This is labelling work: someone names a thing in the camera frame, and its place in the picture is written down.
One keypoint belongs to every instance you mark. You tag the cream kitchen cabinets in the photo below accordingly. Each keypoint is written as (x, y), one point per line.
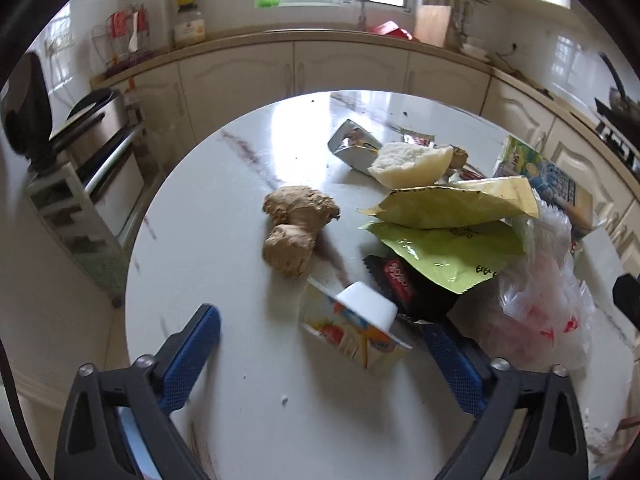
(240, 70)

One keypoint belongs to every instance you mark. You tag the jar with yellow label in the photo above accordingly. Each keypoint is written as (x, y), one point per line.
(190, 25)

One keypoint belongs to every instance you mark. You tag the clear plastic bag red print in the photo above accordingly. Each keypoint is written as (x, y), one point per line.
(540, 300)

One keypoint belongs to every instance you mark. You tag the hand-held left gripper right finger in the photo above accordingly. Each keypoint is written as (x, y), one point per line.
(457, 372)

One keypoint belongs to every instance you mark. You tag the yellow-green snack bag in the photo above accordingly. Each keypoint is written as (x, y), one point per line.
(440, 207)

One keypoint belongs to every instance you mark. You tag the white yogurt cup colourful label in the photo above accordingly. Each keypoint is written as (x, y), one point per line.
(350, 330)

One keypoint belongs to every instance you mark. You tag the red basin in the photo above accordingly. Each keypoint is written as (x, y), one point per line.
(392, 30)

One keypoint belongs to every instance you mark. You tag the wooden cutting board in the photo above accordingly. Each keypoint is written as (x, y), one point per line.
(431, 26)

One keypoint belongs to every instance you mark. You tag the silver foil wrapper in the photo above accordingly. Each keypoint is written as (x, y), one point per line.
(350, 155)

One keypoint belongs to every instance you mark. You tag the white spoon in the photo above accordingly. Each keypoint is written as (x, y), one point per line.
(133, 35)

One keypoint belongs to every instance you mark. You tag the black snack wrapper red label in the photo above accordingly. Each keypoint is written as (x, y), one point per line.
(425, 295)

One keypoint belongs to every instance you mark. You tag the blue yellow carton box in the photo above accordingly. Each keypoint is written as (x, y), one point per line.
(550, 180)

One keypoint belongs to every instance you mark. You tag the red candy wrapper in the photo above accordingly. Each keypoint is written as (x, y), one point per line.
(419, 138)

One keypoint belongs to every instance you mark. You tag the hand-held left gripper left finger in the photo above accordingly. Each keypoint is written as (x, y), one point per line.
(192, 360)

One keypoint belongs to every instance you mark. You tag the white bread piece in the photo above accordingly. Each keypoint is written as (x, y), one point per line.
(410, 165)

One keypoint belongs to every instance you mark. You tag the stainless steel appliance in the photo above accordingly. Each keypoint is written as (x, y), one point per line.
(105, 145)

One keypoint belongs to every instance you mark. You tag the white rolling cart green panels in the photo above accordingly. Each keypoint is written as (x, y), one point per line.
(75, 230)

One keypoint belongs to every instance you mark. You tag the black pan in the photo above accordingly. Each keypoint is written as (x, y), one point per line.
(620, 95)

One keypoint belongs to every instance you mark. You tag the stack of white dishes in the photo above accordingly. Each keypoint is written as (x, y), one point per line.
(474, 49)

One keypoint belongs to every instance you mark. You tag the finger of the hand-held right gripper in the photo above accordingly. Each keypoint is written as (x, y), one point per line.
(627, 297)

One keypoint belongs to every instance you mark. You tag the ginger root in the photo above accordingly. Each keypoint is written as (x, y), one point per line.
(295, 220)

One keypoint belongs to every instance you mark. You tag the small ginger piece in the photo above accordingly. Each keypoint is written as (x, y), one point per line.
(458, 156)

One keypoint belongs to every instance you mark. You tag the green snack bag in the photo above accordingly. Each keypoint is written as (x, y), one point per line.
(450, 255)

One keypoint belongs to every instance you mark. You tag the gas stove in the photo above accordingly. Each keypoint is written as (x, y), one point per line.
(622, 135)

